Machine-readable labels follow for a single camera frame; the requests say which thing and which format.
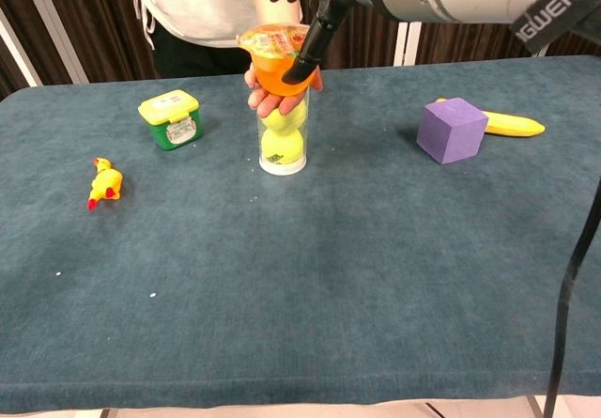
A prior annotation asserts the yellow toy banana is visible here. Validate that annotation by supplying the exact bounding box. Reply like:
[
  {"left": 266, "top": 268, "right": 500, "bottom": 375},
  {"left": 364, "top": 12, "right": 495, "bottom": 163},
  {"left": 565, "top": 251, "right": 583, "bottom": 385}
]
[{"left": 436, "top": 98, "right": 547, "bottom": 138}]

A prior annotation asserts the yellow rubber chicken toy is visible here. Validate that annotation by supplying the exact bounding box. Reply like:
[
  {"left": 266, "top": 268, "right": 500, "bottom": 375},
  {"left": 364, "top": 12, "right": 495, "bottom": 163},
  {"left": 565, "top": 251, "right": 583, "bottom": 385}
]
[{"left": 86, "top": 157, "right": 124, "bottom": 211}]

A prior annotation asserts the black cable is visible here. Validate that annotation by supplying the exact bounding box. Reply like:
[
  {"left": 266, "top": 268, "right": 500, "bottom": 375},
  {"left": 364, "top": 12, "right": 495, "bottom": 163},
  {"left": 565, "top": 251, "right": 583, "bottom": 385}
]
[{"left": 544, "top": 187, "right": 601, "bottom": 418}]

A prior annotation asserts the clear tennis ball tube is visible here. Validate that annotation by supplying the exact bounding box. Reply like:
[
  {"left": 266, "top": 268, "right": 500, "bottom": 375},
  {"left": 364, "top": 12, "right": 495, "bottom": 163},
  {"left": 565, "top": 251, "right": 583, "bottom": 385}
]
[{"left": 255, "top": 87, "right": 312, "bottom": 176}]

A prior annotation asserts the yellow-green tennis ball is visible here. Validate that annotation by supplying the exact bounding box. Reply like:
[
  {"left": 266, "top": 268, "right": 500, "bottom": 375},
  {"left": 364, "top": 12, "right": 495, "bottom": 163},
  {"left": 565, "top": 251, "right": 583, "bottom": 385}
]
[
  {"left": 260, "top": 129, "right": 306, "bottom": 165},
  {"left": 260, "top": 101, "right": 307, "bottom": 134}
]

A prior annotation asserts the orange jelly cup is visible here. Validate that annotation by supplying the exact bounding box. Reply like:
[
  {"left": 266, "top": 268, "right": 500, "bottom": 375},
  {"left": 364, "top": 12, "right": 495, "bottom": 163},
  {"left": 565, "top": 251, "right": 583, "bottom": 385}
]
[{"left": 236, "top": 22, "right": 317, "bottom": 98}]

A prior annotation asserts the black printed strap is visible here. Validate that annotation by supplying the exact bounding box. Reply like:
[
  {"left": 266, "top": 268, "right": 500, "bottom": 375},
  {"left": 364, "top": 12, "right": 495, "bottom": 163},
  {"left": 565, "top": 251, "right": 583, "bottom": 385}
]
[{"left": 509, "top": 0, "right": 601, "bottom": 54}]

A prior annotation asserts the green box with yellow lid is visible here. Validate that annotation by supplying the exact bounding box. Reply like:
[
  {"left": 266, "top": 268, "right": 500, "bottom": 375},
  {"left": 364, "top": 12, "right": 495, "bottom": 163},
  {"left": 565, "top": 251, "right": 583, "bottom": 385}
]
[{"left": 137, "top": 89, "right": 203, "bottom": 150}]

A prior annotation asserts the purple foam cube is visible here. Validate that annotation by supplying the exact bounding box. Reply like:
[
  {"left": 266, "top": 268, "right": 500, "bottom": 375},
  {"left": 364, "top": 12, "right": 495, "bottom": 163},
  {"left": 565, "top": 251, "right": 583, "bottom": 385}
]
[{"left": 416, "top": 97, "right": 490, "bottom": 165}]

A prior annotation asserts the person in white shirt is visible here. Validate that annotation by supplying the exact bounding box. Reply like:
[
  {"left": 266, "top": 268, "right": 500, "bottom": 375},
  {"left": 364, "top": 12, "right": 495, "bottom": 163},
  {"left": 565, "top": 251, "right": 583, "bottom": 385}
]
[{"left": 133, "top": 0, "right": 304, "bottom": 80}]

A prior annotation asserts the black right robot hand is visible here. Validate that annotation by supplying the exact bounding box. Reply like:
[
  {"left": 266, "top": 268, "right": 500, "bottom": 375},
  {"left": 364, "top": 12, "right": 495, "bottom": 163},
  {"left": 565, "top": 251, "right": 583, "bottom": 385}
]
[{"left": 269, "top": 0, "right": 370, "bottom": 86}]

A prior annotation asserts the person's bare hand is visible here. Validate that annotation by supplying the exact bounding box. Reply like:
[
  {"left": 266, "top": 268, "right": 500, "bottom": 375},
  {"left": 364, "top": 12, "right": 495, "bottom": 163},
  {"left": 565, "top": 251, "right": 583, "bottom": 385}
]
[{"left": 243, "top": 64, "right": 325, "bottom": 119}]

